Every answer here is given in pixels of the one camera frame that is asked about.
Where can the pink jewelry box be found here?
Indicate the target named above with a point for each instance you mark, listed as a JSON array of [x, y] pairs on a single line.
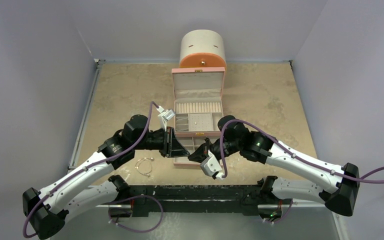
[[198, 95]]

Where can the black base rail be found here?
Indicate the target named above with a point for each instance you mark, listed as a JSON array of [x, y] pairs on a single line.
[[248, 200]]

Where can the silver pearl bangle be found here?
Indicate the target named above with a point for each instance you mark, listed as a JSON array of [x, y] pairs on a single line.
[[144, 166]]

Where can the pink box pull-out drawer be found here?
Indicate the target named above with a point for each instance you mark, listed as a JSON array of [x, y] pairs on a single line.
[[193, 142]]

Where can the round beige orange box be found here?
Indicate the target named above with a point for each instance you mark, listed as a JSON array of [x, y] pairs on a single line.
[[202, 48]]

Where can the aluminium frame rail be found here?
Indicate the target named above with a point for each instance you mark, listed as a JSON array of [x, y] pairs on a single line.
[[63, 91]]

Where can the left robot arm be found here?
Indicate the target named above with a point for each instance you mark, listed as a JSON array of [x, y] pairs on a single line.
[[47, 210]]

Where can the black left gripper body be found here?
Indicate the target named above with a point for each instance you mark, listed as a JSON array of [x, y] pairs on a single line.
[[167, 142]]

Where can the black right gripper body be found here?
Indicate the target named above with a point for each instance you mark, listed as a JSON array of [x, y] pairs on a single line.
[[207, 144]]

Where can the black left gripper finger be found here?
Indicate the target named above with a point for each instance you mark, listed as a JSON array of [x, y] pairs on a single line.
[[179, 152], [178, 139]]

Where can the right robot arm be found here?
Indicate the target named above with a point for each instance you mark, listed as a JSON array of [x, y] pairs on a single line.
[[329, 184]]

